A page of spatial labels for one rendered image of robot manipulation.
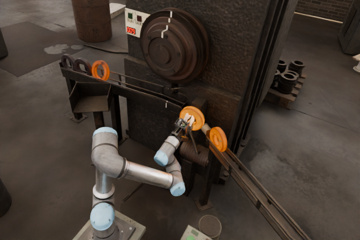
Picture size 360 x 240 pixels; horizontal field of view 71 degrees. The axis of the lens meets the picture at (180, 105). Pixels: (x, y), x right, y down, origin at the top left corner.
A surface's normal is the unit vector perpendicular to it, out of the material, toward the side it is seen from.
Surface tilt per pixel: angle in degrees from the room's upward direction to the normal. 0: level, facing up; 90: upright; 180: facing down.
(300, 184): 0
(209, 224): 0
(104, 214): 6
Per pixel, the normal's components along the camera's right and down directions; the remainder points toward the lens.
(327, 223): 0.07, -0.80
